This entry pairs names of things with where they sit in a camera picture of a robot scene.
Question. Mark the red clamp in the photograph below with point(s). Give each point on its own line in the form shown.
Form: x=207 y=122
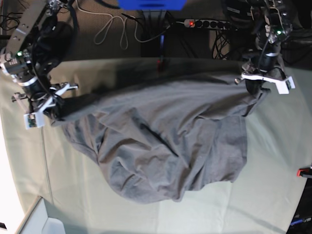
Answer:
x=305 y=172
x=160 y=64

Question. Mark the black round base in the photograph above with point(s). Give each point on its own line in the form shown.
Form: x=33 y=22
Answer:
x=55 y=40

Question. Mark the white power strip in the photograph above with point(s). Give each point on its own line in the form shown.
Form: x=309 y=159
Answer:
x=207 y=24

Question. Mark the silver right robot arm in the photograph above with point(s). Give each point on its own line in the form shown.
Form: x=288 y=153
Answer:
x=20 y=60

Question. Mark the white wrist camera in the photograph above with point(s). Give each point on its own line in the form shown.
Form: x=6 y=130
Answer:
x=284 y=86
x=34 y=120

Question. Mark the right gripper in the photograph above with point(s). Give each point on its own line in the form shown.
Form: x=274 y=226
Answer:
x=36 y=99

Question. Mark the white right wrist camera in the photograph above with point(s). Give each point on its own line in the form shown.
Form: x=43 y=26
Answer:
x=34 y=120

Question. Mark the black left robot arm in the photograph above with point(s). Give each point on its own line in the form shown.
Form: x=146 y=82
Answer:
x=264 y=62

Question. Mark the red centre clamp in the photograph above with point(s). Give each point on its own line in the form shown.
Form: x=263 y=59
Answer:
x=160 y=64

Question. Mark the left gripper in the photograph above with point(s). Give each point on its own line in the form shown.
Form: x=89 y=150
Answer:
x=272 y=76

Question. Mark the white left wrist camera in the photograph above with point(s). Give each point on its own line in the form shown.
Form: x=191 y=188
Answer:
x=284 y=86

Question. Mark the blue box top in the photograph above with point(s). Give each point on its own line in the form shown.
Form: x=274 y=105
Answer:
x=151 y=4

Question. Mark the red right clamp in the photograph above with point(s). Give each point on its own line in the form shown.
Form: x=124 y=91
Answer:
x=305 y=172

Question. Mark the green table cloth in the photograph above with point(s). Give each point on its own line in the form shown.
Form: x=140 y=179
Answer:
x=262 y=200

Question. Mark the grey t-shirt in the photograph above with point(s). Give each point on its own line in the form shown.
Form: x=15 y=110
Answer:
x=155 y=142

